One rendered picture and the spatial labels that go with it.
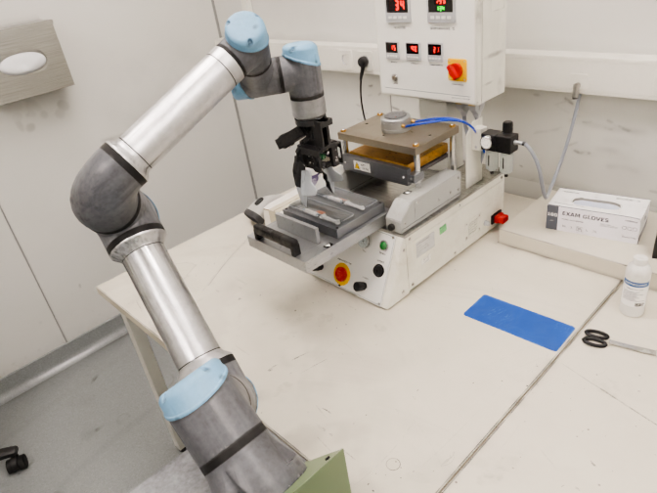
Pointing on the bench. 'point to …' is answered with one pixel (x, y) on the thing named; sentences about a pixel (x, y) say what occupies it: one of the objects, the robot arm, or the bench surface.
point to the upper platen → (404, 156)
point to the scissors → (610, 341)
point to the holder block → (334, 225)
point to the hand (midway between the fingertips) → (317, 195)
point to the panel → (363, 267)
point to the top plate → (401, 132)
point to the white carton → (598, 214)
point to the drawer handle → (277, 238)
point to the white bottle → (635, 287)
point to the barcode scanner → (259, 207)
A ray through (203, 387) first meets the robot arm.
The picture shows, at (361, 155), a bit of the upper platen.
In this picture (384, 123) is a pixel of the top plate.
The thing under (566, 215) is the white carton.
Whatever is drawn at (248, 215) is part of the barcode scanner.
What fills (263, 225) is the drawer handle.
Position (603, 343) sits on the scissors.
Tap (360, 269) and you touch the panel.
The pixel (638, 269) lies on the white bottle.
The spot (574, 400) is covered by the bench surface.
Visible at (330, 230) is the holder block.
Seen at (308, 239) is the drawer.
